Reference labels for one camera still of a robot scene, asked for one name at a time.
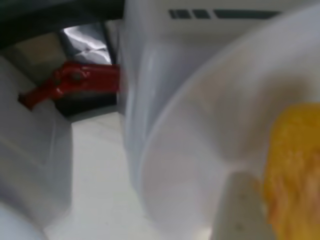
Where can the pale blue translucent dish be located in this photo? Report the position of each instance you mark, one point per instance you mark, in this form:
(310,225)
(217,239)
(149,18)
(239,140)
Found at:
(200,140)

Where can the orange yellow sushi piece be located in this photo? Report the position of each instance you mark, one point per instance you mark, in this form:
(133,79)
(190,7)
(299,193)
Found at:
(295,170)

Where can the white plastic container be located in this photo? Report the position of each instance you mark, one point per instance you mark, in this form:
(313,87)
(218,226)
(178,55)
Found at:
(32,140)

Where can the silver foil bag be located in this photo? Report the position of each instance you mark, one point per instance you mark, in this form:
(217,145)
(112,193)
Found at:
(85,45)

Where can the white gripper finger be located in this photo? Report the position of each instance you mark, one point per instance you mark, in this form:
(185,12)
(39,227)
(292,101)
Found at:
(237,212)

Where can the black bar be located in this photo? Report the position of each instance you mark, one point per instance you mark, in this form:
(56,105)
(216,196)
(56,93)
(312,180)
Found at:
(50,17)

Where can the red plastic clamp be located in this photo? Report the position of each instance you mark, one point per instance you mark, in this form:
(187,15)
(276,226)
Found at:
(77,80)

